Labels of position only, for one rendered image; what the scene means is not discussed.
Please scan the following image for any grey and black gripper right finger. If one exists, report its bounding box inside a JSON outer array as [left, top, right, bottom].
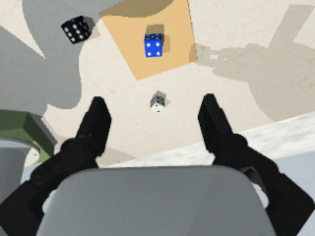
[[198, 93, 315, 236]]

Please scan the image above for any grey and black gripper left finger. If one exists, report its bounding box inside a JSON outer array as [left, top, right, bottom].
[[0, 96, 112, 236]]

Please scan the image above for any blue die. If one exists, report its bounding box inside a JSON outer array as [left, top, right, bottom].
[[144, 33, 162, 57]]

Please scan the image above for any black die with white pips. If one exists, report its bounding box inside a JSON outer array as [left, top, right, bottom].
[[61, 16, 92, 44]]

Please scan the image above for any tan flat mat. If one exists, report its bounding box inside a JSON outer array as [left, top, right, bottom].
[[99, 0, 197, 81]]

